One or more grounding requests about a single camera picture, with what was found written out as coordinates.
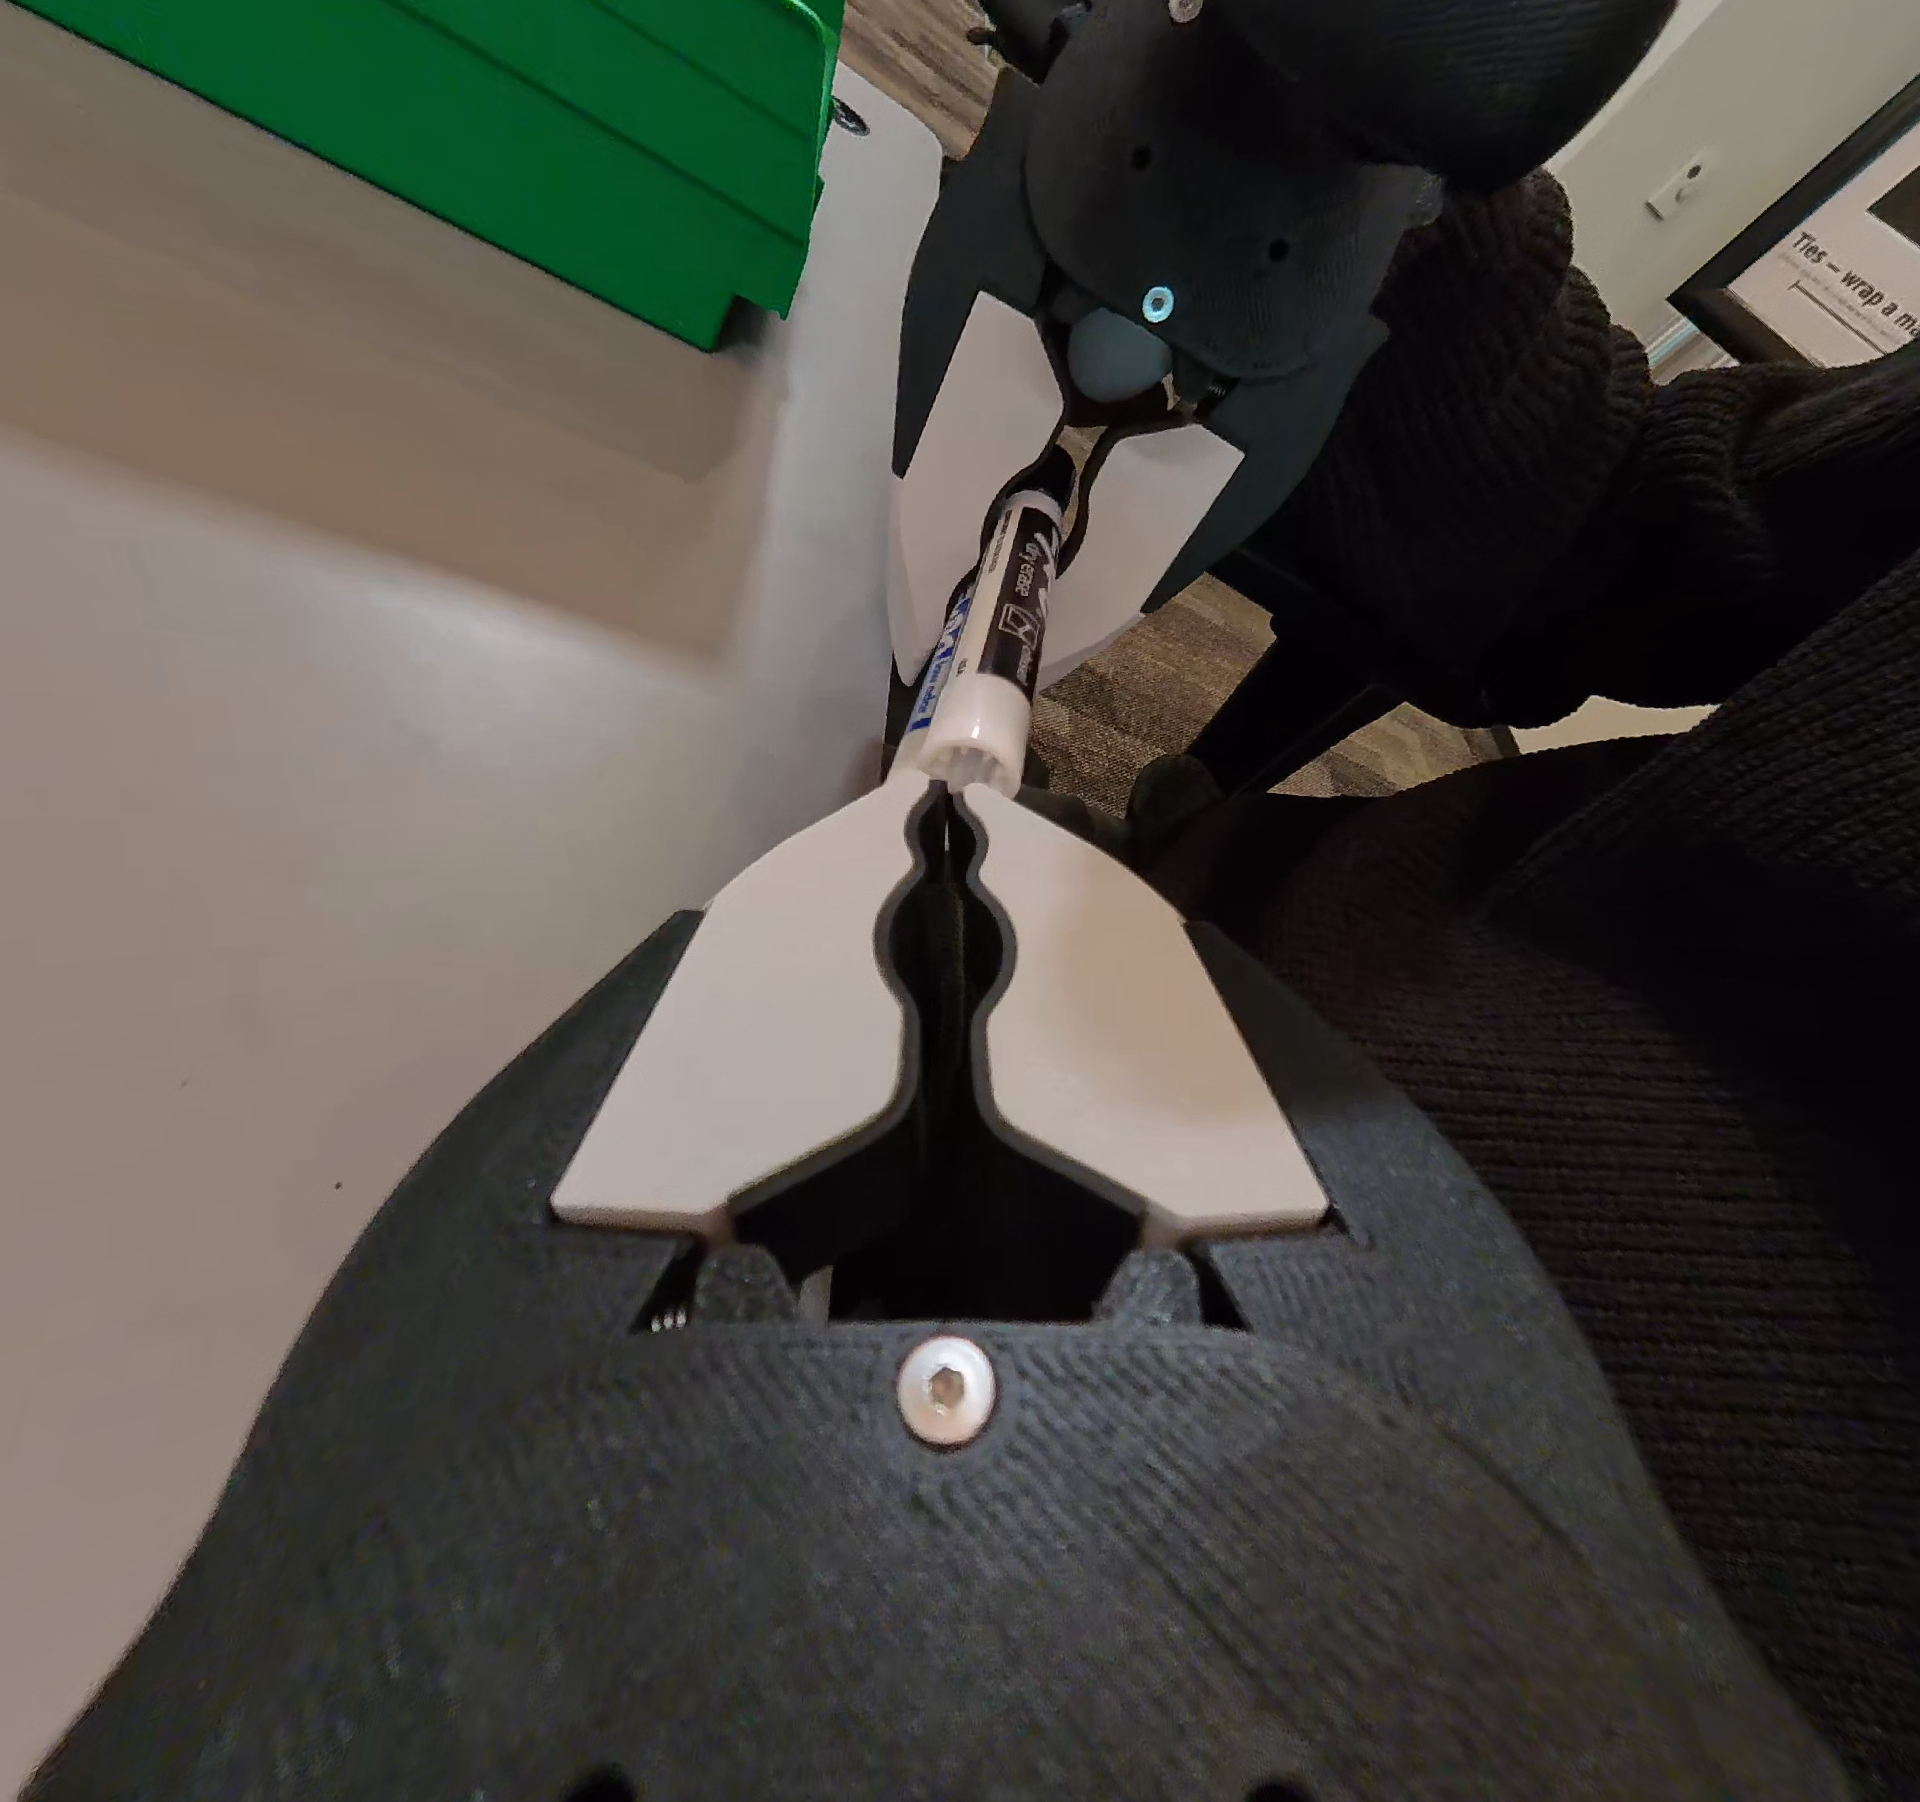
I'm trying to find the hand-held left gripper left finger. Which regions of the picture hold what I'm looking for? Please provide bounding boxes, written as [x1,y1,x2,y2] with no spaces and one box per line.
[547,781,949,1251]

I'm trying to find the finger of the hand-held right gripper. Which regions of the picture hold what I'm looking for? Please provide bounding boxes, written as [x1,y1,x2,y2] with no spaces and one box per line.
[886,292,1078,697]
[1034,398,1254,705]

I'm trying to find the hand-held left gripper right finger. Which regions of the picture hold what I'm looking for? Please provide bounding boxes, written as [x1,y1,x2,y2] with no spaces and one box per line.
[953,781,1337,1251]

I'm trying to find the black dry erase marker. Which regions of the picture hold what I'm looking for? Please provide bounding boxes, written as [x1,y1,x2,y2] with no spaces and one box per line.
[918,478,1081,796]

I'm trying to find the blue dry erase marker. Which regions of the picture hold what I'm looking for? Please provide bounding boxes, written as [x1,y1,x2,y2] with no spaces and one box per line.
[900,588,978,785]

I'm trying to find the person's right forearm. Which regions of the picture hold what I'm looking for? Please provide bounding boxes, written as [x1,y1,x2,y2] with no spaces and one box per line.
[1290,166,1920,731]

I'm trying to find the person's black sweater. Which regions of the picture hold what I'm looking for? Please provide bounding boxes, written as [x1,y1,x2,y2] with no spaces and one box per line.
[1139,376,1920,1802]

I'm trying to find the green plastic bin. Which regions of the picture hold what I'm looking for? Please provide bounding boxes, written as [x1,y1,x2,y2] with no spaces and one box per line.
[0,0,861,350]

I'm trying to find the framed wall poster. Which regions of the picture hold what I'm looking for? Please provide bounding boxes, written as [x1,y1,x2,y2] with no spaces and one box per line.
[1669,79,1920,367]

